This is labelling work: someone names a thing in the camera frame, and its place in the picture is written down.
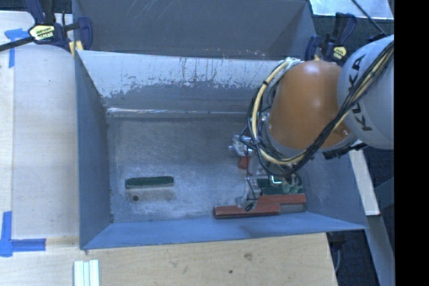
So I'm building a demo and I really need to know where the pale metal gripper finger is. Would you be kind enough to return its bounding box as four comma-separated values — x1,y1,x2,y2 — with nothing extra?
235,195,259,212
244,175,262,198

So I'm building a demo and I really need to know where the dark green flat block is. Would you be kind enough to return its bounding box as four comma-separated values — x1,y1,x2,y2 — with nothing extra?
259,184,305,196
125,175,175,190

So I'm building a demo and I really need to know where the grey metal bin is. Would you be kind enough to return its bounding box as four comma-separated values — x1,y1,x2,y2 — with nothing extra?
70,0,370,251

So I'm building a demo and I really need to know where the pale wood board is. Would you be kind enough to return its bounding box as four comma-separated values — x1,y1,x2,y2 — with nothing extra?
11,42,82,242

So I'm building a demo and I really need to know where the black cylinder on white bracket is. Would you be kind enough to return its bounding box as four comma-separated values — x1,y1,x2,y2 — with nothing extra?
322,141,369,160

